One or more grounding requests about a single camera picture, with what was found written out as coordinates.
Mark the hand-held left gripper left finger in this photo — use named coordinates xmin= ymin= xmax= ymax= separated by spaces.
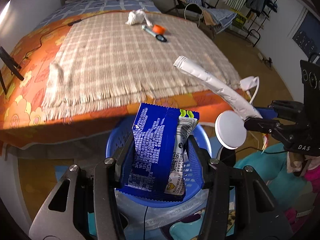
xmin=29 ymin=133 xmax=136 ymax=240

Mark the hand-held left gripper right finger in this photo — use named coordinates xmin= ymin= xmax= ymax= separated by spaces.
xmin=186 ymin=136 xmax=293 ymax=240

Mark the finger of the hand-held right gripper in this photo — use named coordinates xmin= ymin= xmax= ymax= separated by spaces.
xmin=243 ymin=117 xmax=296 ymax=146
xmin=255 ymin=100 xmax=305 ymax=118

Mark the blue plastic basket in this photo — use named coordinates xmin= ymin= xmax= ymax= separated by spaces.
xmin=105 ymin=119 xmax=214 ymax=209

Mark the blue snack packet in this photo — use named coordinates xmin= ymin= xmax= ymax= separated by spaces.
xmin=127 ymin=102 xmax=201 ymax=203

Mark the white stick packet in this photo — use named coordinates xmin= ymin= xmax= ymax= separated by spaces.
xmin=173 ymin=55 xmax=263 ymax=120

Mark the round white lamp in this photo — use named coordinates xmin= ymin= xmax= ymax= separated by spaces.
xmin=215 ymin=110 xmax=248 ymax=166

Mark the white charger plug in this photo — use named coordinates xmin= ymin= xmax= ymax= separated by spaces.
xmin=239 ymin=76 xmax=261 ymax=106

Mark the teal blanket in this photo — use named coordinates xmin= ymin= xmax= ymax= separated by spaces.
xmin=234 ymin=142 xmax=309 ymax=207

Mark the power strip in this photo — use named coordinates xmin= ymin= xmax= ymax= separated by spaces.
xmin=258 ymin=52 xmax=275 ymax=67

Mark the black clothes rack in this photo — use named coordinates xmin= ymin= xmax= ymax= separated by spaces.
xmin=214 ymin=0 xmax=278 ymax=48

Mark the beige plaid cloth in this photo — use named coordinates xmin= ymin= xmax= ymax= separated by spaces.
xmin=41 ymin=11 xmax=241 ymax=121

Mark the yellow crate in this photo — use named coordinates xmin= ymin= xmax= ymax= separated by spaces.
xmin=232 ymin=11 xmax=248 ymax=28

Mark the black chair with clothes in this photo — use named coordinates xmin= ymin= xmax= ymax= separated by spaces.
xmin=186 ymin=0 xmax=238 ymax=35

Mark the teal printed wrapper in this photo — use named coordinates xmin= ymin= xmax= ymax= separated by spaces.
xmin=141 ymin=25 xmax=168 ymax=42

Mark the orange bottle cap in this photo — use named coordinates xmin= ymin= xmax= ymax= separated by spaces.
xmin=152 ymin=24 xmax=167 ymax=36

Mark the large crumpled white tissue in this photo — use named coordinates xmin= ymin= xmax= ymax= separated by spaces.
xmin=125 ymin=8 xmax=153 ymax=28

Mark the black tripod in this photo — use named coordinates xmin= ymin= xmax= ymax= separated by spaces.
xmin=0 ymin=46 xmax=25 ymax=96

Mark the bed with blue plaid sheet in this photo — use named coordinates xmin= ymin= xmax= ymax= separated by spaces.
xmin=32 ymin=0 xmax=161 ymax=31

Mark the white cable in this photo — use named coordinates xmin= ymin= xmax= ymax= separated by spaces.
xmin=184 ymin=3 xmax=203 ymax=21

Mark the black cable with controller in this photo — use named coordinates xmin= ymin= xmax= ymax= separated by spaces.
xmin=11 ymin=17 xmax=83 ymax=76

